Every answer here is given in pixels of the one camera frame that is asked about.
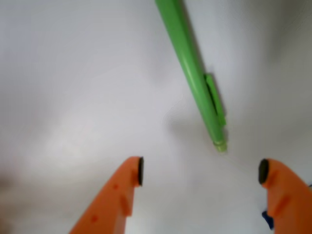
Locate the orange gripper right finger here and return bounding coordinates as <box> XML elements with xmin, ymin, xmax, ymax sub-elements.
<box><xmin>258</xmin><ymin>158</ymin><xmax>312</xmax><ymax>234</ymax></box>

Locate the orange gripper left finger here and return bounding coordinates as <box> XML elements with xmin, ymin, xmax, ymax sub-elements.
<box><xmin>70</xmin><ymin>156</ymin><xmax>144</xmax><ymax>234</ymax></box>

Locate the blue black ballpoint pen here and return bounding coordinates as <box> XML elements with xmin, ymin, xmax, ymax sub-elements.
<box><xmin>261</xmin><ymin>211</ymin><xmax>274</xmax><ymax>230</ymax></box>

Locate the green mechanical pencil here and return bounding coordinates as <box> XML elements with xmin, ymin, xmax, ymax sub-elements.
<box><xmin>156</xmin><ymin>0</ymin><xmax>227</xmax><ymax>153</ymax></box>

